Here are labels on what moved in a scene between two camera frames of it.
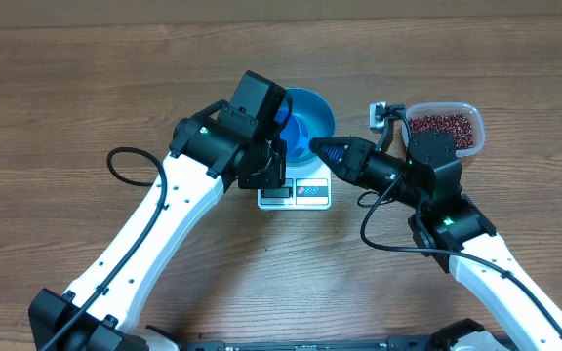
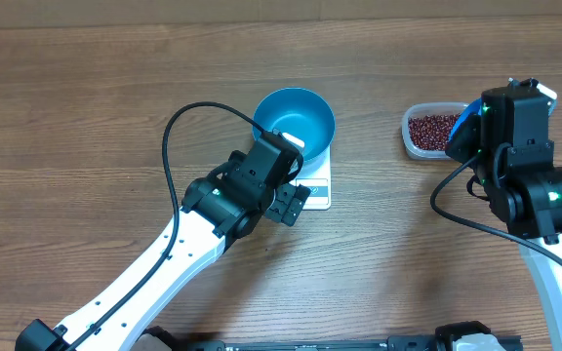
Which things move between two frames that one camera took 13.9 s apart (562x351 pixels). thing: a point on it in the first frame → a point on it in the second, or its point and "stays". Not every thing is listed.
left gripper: (276, 178) → (289, 205)
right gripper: (358, 162) → (471, 140)
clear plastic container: (462, 121) stays
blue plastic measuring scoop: (294, 131) → (475, 107)
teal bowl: (319, 118) stays
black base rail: (394, 343) stays
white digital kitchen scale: (303, 190) stays
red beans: (453, 123) stays
